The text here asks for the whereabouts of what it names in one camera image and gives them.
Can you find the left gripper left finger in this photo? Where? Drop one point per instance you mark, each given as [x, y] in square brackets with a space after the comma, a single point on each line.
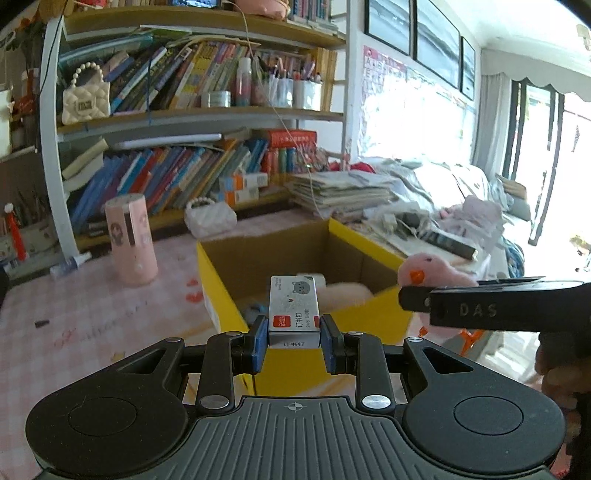
[226, 355]

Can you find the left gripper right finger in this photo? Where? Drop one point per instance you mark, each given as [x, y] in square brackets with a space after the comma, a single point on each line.
[362, 356]

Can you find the white staples box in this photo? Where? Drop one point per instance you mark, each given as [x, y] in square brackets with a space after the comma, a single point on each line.
[293, 313]

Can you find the pink plush chick toy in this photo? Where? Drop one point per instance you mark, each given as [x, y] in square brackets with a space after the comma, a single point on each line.
[430, 270]

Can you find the blue toy in box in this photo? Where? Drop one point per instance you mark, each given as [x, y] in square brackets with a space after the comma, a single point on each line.
[251, 311]

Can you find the yellow cardboard box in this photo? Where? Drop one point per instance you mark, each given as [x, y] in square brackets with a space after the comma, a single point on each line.
[357, 284]

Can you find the black smartphone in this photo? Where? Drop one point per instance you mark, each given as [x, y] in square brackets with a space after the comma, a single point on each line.
[449, 244]

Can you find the pink cylindrical container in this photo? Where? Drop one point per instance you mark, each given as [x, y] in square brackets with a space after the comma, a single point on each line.
[131, 240]

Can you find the white quilted handbag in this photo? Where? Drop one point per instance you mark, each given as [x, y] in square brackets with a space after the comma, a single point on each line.
[205, 218]

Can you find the lower orange white carton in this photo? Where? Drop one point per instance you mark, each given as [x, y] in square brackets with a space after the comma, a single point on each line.
[239, 197]

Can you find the orange white carton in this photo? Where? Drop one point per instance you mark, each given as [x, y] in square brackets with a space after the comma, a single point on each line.
[244, 181]
[239, 197]

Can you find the stack of papers and magazines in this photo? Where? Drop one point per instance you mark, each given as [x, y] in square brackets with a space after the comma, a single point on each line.
[329, 192]

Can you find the upper orange white carton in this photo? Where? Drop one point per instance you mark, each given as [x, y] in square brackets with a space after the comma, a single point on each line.
[244, 181]

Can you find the row of leaning books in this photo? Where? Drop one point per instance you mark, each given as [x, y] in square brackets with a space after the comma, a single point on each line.
[167, 176]

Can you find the red thick books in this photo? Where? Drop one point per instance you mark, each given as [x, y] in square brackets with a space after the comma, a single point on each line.
[280, 154]

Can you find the red white figurine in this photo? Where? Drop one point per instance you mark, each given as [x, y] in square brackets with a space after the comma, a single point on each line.
[17, 239]

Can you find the white bookshelf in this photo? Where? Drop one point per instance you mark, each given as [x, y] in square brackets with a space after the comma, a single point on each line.
[177, 74]

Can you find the white pen holder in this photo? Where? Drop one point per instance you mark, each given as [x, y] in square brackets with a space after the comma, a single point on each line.
[307, 95]

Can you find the cream quilted pearl handbag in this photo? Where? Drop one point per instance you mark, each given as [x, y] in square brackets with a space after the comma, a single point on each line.
[83, 103]

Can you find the framed pictures on wall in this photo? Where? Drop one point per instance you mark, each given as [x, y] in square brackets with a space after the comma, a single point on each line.
[421, 30]

